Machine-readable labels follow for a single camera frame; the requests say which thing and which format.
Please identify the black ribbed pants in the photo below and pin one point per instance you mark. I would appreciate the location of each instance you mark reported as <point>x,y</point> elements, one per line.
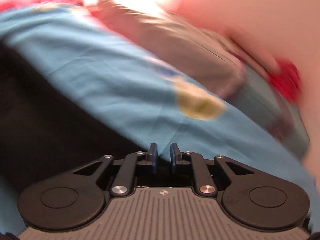
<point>42,132</point>

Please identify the folded pink cloth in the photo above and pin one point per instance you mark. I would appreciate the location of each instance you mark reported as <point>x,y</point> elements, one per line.
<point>252,52</point>

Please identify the grey beige pillow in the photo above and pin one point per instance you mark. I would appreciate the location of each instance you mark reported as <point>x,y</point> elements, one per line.
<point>204,55</point>

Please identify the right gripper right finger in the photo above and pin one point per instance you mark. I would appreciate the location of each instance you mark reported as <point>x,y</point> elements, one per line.
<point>249,196</point>

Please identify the folded red cloth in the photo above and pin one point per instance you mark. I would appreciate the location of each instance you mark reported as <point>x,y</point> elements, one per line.
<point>287,80</point>

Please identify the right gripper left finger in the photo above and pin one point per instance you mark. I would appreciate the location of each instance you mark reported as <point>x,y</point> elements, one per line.
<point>75,198</point>

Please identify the blue floral bed sheet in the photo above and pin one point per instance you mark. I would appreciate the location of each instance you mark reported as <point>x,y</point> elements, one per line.
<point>139,96</point>

